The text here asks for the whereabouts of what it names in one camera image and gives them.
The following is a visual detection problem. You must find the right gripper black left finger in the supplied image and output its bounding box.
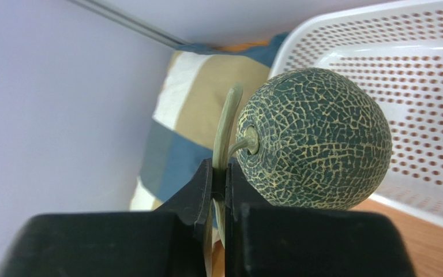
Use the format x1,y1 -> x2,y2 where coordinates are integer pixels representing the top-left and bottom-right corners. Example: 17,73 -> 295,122
0,159 -> 212,276

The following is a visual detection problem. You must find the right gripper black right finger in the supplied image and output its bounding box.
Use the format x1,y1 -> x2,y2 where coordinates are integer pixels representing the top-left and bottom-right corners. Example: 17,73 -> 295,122
226,162 -> 416,276

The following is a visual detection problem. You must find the plaid blue beige pillow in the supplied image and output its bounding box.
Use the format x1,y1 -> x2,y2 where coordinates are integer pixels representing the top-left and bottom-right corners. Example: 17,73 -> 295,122
129,33 -> 287,211

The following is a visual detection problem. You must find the green fake leafy vegetable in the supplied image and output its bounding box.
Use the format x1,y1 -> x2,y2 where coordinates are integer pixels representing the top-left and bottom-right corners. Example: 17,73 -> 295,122
212,68 -> 392,242

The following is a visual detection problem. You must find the white perforated plastic basket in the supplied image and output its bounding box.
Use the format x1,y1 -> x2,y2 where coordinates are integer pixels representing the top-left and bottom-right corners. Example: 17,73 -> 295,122
270,1 -> 443,227

